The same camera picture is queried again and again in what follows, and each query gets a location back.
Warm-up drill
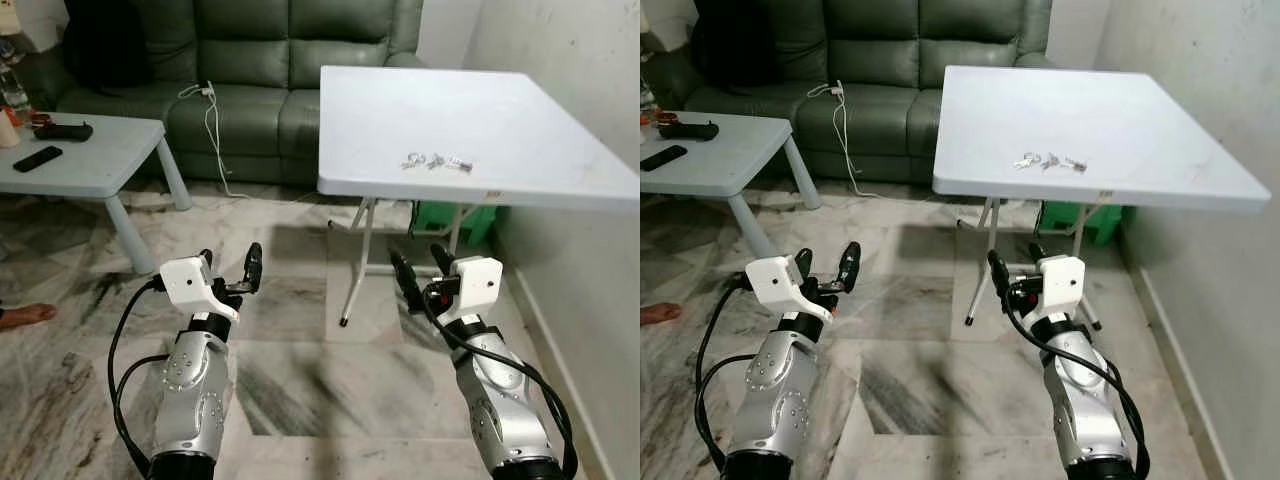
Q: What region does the black remote control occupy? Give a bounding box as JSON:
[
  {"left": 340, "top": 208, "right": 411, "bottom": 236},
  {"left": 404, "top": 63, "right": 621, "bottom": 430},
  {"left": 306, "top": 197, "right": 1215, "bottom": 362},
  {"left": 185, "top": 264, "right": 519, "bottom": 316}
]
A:
[
  {"left": 640, "top": 144, "right": 690, "bottom": 173},
  {"left": 13, "top": 145, "right": 64, "bottom": 174}
]

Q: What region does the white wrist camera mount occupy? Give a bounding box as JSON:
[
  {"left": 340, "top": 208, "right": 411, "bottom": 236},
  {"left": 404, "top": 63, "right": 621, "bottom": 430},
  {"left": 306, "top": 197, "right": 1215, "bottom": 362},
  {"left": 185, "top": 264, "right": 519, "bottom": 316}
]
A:
[
  {"left": 745, "top": 256, "right": 834, "bottom": 323},
  {"left": 158, "top": 256, "right": 241, "bottom": 323},
  {"left": 437, "top": 256, "right": 502, "bottom": 327},
  {"left": 1034, "top": 256, "right": 1086, "bottom": 321}
]

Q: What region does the clear plastic bottle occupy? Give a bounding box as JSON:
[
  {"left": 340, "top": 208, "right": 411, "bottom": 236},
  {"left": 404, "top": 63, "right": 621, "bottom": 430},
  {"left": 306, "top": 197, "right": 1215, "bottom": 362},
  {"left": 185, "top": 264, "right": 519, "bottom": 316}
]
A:
[{"left": 0, "top": 38, "right": 29, "bottom": 113}]

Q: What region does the green plastic crate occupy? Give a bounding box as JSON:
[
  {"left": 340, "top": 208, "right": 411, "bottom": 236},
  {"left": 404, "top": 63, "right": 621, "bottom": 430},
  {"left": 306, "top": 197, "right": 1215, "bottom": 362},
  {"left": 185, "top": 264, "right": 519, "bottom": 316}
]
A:
[
  {"left": 409, "top": 199, "right": 499, "bottom": 247},
  {"left": 1037, "top": 199, "right": 1124, "bottom": 247}
]

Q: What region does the black bag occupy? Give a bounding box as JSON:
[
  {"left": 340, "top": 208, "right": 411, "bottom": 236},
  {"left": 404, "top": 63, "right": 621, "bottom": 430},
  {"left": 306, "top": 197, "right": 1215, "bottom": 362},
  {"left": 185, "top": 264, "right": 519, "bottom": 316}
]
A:
[
  {"left": 62, "top": 0, "right": 154, "bottom": 97},
  {"left": 691, "top": 0, "right": 784, "bottom": 97}
]

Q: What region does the white charger cable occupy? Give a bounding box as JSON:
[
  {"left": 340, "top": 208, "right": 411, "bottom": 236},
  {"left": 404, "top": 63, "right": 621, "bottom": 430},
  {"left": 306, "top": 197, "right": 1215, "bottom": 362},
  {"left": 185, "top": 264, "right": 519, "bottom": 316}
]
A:
[
  {"left": 805, "top": 79, "right": 882, "bottom": 201},
  {"left": 177, "top": 81, "right": 251, "bottom": 201}
]

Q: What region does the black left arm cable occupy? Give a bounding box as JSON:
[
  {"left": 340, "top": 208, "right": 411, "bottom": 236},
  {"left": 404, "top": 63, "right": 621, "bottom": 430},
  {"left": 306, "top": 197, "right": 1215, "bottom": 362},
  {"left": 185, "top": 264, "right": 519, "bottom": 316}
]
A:
[
  {"left": 694, "top": 274, "right": 763, "bottom": 473},
  {"left": 107, "top": 280, "right": 173, "bottom": 477}
]

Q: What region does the green leather sofa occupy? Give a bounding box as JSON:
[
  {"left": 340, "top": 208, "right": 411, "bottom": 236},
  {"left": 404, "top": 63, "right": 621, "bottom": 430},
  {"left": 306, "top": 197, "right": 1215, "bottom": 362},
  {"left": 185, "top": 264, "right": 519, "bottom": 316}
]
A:
[
  {"left": 645, "top": 0, "right": 1057, "bottom": 188},
  {"left": 20, "top": 0, "right": 427, "bottom": 188}
]

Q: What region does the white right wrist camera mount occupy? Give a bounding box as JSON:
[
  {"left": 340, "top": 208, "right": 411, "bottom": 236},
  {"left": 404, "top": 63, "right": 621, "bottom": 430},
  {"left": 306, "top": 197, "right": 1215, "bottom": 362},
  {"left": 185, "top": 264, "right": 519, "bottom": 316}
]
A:
[
  {"left": 437, "top": 256, "right": 502, "bottom": 327},
  {"left": 1034, "top": 256, "right": 1086, "bottom": 321}
]

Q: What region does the low grey coffee table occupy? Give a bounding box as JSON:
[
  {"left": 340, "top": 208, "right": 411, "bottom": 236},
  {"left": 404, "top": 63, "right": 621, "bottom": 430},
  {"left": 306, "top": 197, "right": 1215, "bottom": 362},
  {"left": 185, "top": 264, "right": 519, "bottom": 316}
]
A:
[
  {"left": 0, "top": 112, "right": 194, "bottom": 277},
  {"left": 640, "top": 111, "right": 824, "bottom": 277}
]

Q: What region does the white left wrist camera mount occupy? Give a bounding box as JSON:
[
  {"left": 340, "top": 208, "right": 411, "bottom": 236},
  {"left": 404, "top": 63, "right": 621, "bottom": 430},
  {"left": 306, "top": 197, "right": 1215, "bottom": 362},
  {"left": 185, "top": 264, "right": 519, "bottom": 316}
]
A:
[
  {"left": 158, "top": 256, "right": 241, "bottom": 323},
  {"left": 745, "top": 256, "right": 834, "bottom": 323}
]

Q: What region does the white folding table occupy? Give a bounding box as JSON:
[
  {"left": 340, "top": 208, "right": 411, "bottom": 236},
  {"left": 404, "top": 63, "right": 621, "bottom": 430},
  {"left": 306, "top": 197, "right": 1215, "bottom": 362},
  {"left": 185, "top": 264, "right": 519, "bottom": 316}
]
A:
[
  {"left": 931, "top": 65, "right": 1274, "bottom": 328},
  {"left": 317, "top": 65, "right": 641, "bottom": 328}
]

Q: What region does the silver key bunch with ring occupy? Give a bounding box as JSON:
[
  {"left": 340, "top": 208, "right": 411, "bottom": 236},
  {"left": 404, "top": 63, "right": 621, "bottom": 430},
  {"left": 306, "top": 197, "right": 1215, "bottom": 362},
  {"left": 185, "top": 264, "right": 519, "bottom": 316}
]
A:
[
  {"left": 400, "top": 151, "right": 472, "bottom": 174},
  {"left": 1012, "top": 151, "right": 1089, "bottom": 174}
]

